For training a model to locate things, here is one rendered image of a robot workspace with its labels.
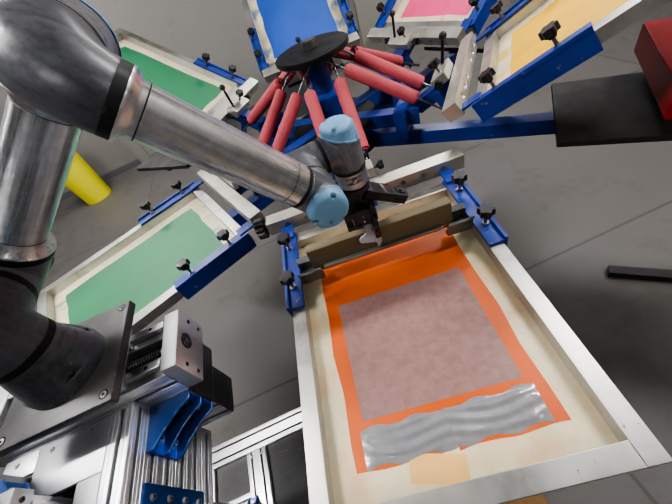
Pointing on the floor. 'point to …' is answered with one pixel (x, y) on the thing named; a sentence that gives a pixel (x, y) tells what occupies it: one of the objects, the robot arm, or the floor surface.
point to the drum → (86, 182)
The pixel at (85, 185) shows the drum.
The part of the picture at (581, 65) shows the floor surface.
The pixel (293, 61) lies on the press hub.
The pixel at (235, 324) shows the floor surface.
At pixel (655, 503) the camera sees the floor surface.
